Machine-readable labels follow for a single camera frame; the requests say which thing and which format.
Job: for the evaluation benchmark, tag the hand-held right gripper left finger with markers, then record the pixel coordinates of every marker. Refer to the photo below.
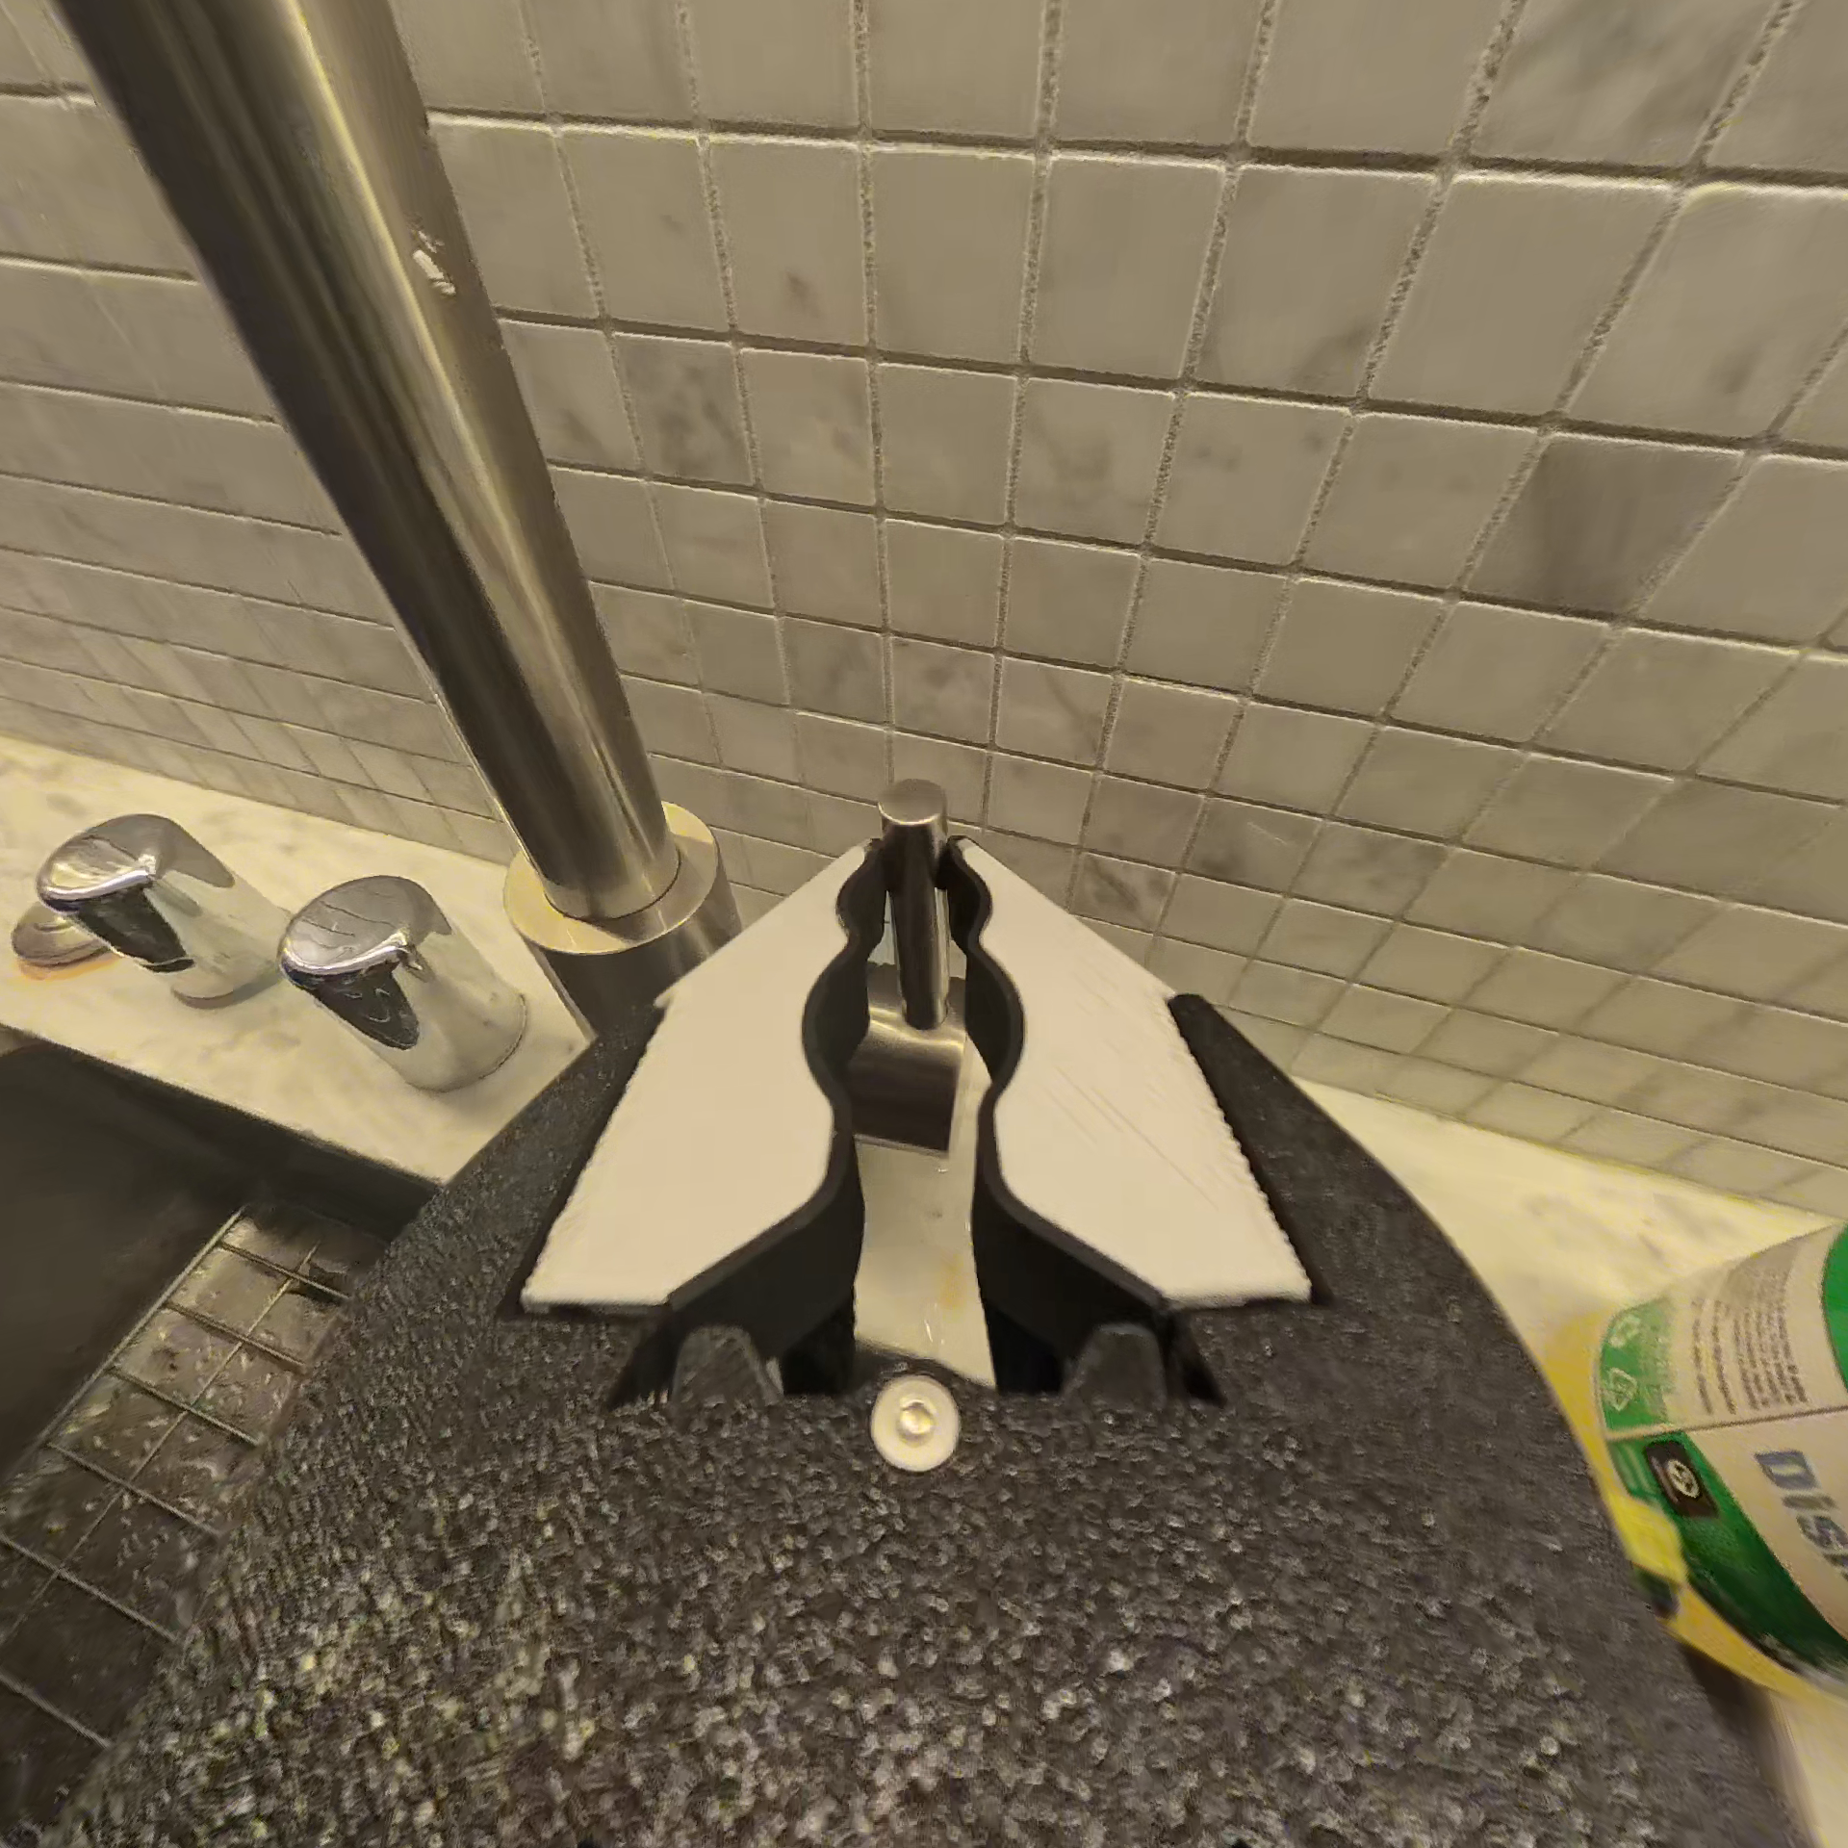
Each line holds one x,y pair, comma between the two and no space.
694,1126

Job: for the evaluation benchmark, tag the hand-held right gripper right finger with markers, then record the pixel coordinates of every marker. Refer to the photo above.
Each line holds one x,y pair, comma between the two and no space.
1112,1126

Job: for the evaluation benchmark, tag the steel sink grid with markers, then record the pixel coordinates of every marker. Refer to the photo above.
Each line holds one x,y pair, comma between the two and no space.
143,1386

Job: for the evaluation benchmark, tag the steel gooseneck faucet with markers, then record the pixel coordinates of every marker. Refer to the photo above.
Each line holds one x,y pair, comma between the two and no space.
433,504

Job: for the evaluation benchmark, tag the yellow dish soap bottle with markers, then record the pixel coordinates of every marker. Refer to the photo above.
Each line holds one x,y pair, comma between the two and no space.
1731,1443

